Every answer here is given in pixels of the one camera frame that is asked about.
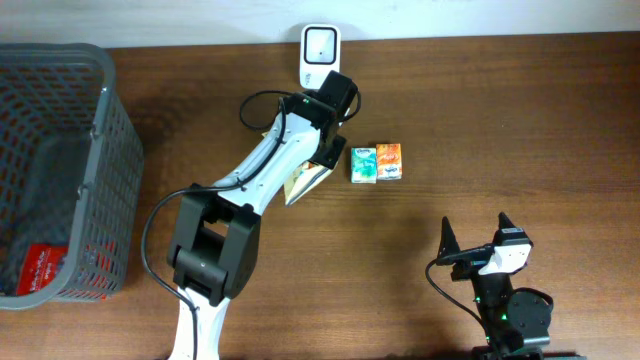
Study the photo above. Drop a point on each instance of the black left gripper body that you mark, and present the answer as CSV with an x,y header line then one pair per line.
x,y
331,152

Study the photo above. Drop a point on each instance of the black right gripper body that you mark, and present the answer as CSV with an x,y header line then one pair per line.
x,y
468,264

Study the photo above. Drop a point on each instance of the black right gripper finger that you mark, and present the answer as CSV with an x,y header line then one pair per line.
x,y
506,231
448,244

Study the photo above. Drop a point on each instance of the beige snack bag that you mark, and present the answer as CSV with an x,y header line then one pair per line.
x,y
302,180

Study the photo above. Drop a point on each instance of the green tissue pack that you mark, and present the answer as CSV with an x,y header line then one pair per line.
x,y
363,166

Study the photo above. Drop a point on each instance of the orange tissue pack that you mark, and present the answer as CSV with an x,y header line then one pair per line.
x,y
389,161

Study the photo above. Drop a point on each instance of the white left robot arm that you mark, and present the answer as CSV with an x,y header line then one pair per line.
x,y
214,247

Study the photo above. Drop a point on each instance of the white barcode scanner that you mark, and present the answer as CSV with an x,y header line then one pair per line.
x,y
320,53

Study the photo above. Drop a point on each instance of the grey plastic mesh basket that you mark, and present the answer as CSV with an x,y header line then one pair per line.
x,y
71,169

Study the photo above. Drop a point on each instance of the red snack package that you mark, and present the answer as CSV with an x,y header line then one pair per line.
x,y
42,264

